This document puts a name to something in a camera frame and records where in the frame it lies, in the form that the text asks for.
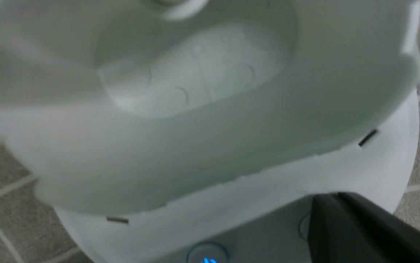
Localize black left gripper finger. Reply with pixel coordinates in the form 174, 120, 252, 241
308, 193, 420, 263

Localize white desk lamp with sockets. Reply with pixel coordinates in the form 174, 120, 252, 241
0, 0, 420, 263

